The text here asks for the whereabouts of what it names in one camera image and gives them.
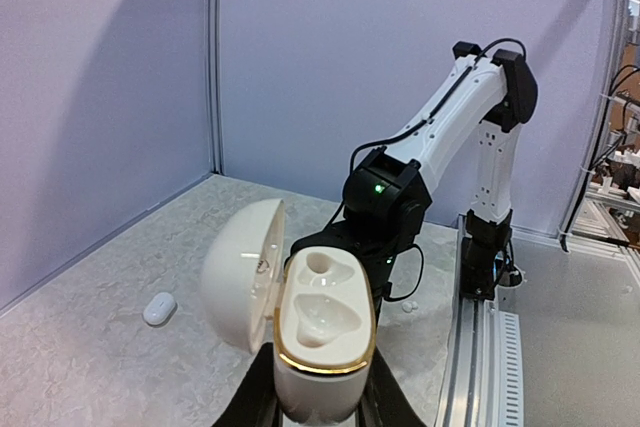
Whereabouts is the right aluminium corner post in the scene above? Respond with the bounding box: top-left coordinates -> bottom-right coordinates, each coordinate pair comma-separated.
557,0 -> 629,253

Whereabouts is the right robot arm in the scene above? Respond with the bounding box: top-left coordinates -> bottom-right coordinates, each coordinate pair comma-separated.
291,38 -> 538,301

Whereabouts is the closed white charging case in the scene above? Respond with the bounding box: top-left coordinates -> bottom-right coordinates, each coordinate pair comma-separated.
142,292 -> 177,327

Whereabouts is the left aluminium corner post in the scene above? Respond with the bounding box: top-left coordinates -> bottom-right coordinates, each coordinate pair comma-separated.
206,0 -> 224,175

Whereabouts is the aluminium corner post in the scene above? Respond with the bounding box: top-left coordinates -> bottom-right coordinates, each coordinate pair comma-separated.
557,0 -> 629,253
206,0 -> 224,175

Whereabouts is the aluminium front rail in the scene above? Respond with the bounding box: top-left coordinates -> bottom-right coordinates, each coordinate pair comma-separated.
435,215 -> 506,426

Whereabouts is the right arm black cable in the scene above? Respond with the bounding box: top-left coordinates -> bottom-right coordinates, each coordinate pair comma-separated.
319,36 -> 529,303

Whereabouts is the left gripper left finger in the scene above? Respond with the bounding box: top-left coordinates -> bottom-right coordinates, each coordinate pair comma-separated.
212,342 -> 278,427

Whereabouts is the white earbud centre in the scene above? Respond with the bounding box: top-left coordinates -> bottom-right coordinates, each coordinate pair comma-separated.
402,301 -> 418,313

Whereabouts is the white gold-trimmed charging case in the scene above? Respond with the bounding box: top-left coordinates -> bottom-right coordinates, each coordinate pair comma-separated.
200,199 -> 376,426

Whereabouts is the white slotted cable duct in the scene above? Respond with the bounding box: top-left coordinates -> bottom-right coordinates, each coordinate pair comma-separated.
497,311 -> 524,427

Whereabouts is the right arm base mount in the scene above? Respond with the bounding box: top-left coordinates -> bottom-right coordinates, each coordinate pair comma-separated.
459,237 -> 524,301

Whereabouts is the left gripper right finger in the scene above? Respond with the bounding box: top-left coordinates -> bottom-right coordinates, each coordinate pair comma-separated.
357,348 -> 425,427

